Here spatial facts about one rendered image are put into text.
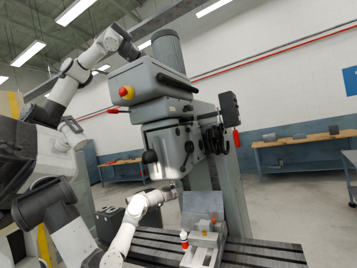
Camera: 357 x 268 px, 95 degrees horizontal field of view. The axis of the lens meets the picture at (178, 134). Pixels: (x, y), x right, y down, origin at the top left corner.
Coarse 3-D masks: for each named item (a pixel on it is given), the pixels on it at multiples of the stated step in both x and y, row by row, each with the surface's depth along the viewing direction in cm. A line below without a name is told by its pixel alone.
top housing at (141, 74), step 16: (128, 64) 71; (144, 64) 67; (160, 64) 75; (112, 80) 76; (128, 80) 72; (144, 80) 68; (112, 96) 77; (144, 96) 72; (160, 96) 78; (176, 96) 86; (192, 96) 105
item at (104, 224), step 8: (104, 208) 120; (112, 208) 115; (120, 208) 115; (96, 216) 115; (104, 216) 109; (112, 216) 106; (120, 216) 111; (96, 224) 116; (104, 224) 110; (112, 224) 105; (120, 224) 110; (104, 232) 111; (112, 232) 106; (112, 240) 107
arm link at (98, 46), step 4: (104, 32) 78; (100, 36) 79; (104, 36) 79; (96, 40) 78; (100, 40) 79; (96, 44) 77; (100, 44) 81; (92, 48) 77; (96, 48) 77; (100, 48) 79; (104, 48) 82; (96, 52) 78; (100, 52) 78; (104, 52) 80; (100, 56) 80
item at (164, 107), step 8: (144, 104) 81; (152, 104) 79; (160, 104) 77; (168, 104) 77; (176, 104) 85; (184, 104) 94; (136, 112) 83; (144, 112) 81; (152, 112) 79; (160, 112) 77; (168, 112) 76; (176, 112) 83; (184, 112) 92; (192, 112) 103; (136, 120) 84; (144, 120) 82; (152, 120) 81
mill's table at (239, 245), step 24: (96, 240) 115; (144, 240) 104; (168, 240) 99; (240, 240) 88; (264, 240) 84; (144, 264) 93; (168, 264) 85; (240, 264) 74; (264, 264) 71; (288, 264) 69
